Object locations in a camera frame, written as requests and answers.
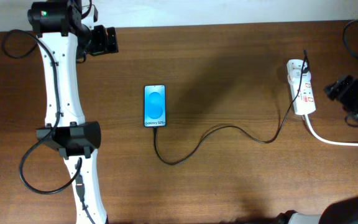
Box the blue smartphone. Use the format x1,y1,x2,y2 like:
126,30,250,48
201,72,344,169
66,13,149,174
144,85,167,128

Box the black charger cable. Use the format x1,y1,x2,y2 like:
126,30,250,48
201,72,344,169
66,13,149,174
152,49,311,166

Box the white power strip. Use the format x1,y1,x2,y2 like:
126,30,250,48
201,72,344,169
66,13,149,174
287,59,316,116

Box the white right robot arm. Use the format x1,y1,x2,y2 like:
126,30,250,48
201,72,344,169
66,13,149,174
273,64,358,224

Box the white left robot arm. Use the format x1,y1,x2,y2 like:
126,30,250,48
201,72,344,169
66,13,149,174
27,1,119,223

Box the white charger plug adapter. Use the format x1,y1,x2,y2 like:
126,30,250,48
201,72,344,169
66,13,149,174
288,67,311,83

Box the white power strip cord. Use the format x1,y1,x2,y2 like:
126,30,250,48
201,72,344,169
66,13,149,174
303,113,358,149

